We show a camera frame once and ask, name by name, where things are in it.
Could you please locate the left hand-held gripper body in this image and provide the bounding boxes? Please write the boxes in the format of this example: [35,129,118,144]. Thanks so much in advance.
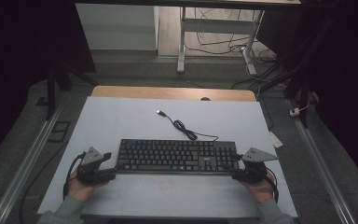
[76,147,104,186]

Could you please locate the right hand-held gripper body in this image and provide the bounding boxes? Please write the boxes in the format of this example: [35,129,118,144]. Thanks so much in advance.
[241,147,280,184]

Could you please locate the black computer keyboard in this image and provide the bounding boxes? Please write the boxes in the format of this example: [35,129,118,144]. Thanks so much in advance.
[115,138,241,175]

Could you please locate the person's right hand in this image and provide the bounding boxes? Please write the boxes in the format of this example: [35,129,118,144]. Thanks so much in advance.
[243,173,276,204]

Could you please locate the person's left hand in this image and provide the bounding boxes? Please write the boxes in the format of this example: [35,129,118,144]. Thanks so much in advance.
[66,179,107,203]

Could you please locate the white paper tag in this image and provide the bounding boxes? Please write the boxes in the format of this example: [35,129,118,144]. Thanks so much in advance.
[268,130,284,149]

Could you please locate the white foam board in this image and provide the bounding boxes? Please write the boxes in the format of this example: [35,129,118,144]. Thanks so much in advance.
[36,96,298,218]

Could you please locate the black metal stand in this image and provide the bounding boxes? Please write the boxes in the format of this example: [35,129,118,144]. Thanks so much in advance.
[45,55,99,121]
[260,62,319,129]

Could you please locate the dark curtain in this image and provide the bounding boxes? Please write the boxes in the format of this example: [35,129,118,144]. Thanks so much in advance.
[0,0,98,171]
[255,0,358,192]

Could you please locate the white cabinet panel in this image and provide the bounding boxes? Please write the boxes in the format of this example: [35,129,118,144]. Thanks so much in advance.
[76,3,159,51]

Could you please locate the left hand-held gripper black cable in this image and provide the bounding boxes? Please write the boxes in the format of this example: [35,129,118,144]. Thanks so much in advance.
[62,151,87,200]

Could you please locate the hand-held gripper black cable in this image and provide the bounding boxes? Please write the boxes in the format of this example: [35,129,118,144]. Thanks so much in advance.
[265,167,280,203]
[62,151,87,200]

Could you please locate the right hand-held gripper black cable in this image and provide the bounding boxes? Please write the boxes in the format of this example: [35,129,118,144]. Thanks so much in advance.
[265,167,280,203]

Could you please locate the black keyboard usb cable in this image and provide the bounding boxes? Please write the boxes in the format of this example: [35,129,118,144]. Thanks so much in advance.
[156,109,220,142]

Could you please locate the thin black floor cable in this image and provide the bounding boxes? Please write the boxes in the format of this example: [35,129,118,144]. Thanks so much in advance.
[18,139,73,224]

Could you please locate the aluminium floor rail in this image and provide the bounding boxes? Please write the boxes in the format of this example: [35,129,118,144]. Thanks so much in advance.
[0,105,63,224]
[293,118,357,224]

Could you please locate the tangle of black floor cables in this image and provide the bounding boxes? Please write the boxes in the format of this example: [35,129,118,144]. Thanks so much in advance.
[185,7,278,64]

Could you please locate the white desk frame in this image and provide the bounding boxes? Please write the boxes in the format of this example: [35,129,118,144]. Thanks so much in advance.
[176,6,266,76]

